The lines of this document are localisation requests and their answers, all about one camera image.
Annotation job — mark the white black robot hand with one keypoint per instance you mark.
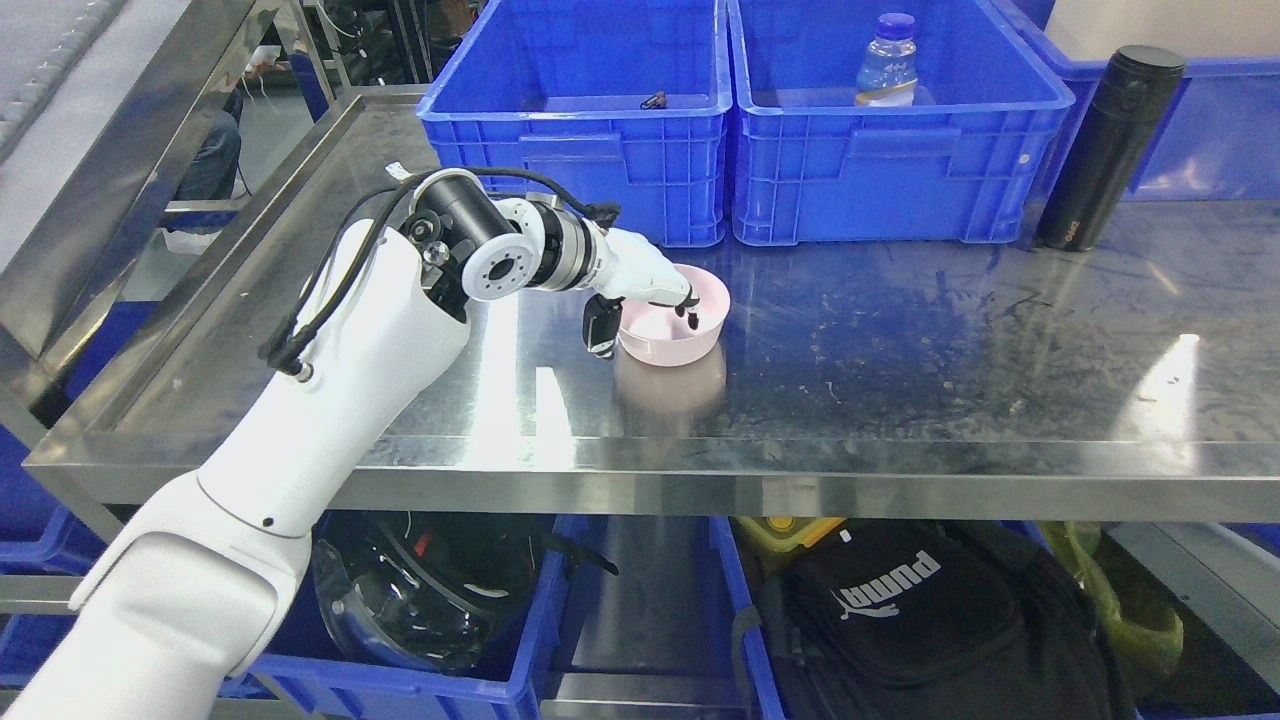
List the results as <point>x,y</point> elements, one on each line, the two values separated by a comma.
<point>640,275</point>

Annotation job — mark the pink ikea bowl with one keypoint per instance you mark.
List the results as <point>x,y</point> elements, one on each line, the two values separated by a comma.
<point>657,336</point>

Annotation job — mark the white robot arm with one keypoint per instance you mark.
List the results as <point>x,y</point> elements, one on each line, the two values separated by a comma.
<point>195,587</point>

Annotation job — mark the blue crate left on table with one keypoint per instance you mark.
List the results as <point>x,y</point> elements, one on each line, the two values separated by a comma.
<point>618,101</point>

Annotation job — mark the blue crate on table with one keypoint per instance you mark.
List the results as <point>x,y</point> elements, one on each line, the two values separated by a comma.
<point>811,166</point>
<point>618,101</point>

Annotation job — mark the blue crate right on table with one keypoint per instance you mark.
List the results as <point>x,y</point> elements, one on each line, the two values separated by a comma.
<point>811,166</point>

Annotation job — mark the plastic water bottle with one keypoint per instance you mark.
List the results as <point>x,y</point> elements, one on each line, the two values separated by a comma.
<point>887,77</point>

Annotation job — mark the black helmet in bin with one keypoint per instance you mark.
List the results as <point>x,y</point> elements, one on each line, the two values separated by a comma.
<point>432,591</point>

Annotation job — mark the black puma backpack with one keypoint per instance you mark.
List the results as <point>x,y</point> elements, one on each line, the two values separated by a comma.
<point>913,619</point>

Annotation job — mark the black thermos flask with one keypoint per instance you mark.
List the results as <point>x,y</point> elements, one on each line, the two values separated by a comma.
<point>1136,88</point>

